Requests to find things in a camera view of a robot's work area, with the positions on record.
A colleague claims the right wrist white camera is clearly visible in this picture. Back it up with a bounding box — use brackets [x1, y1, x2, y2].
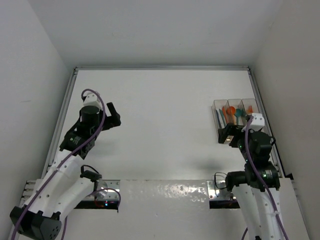
[241, 112, 265, 132]

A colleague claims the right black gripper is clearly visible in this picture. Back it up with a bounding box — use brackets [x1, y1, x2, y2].
[218, 121, 256, 162]

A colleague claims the teal spoon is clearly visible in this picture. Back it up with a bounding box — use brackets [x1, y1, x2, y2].
[234, 108, 247, 126]

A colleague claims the wrist white camera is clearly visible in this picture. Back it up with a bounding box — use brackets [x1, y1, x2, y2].
[241, 112, 265, 132]
[83, 92, 102, 109]

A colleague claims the clear container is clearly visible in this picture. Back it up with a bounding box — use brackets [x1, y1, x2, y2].
[242, 98, 265, 132]
[211, 99, 232, 142]
[227, 98, 247, 126]

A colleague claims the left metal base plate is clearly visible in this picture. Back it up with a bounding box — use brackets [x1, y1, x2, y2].
[82, 179, 120, 202]

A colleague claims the dark blue knife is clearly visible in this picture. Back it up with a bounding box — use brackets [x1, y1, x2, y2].
[215, 109, 224, 129]

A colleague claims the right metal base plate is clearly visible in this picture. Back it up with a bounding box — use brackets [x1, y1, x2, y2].
[207, 180, 236, 201]

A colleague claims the orange spoon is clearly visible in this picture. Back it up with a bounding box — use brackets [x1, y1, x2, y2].
[227, 106, 236, 124]

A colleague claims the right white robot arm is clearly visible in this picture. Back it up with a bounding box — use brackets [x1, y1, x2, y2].
[218, 123, 289, 240]

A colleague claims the clear container left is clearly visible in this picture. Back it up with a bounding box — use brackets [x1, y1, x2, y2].
[211, 99, 232, 142]

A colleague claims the clear container right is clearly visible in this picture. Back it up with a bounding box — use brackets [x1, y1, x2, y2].
[242, 98, 265, 132]

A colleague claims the clear container middle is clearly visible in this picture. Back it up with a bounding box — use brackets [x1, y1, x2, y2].
[227, 98, 247, 126]

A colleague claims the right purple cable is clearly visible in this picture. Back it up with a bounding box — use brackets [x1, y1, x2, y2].
[241, 117, 288, 240]

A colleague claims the orange fork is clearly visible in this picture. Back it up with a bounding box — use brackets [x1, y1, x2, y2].
[246, 105, 254, 115]

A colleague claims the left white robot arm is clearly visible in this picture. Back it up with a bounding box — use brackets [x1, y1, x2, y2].
[10, 102, 121, 240]

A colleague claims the metal base plate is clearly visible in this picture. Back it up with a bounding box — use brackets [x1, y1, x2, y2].
[82, 179, 120, 202]
[207, 180, 236, 201]

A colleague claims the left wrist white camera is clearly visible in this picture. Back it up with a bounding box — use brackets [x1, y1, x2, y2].
[83, 92, 102, 109]

